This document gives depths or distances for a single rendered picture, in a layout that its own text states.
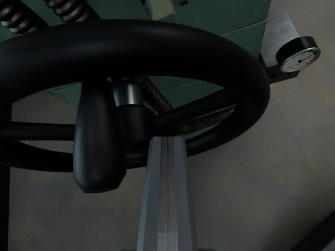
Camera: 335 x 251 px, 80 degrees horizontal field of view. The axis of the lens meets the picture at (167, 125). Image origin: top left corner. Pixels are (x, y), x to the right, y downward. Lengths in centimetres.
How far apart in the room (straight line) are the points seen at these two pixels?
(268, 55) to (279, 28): 7
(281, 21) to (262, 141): 63
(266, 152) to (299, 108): 26
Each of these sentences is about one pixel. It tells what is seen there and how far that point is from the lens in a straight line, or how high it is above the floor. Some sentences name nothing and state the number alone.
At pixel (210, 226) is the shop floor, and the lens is 102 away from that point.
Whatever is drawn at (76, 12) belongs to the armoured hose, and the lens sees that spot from 19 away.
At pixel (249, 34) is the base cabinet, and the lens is 42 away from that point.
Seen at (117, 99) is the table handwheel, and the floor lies 83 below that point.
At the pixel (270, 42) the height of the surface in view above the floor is 62.
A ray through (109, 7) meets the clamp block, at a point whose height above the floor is 90.
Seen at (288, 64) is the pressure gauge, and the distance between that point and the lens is 43.
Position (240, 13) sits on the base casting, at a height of 74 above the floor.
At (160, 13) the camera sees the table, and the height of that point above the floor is 87.
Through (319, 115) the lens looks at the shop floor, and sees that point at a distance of 114.
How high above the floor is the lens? 101
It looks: 66 degrees down
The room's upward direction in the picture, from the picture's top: 42 degrees counter-clockwise
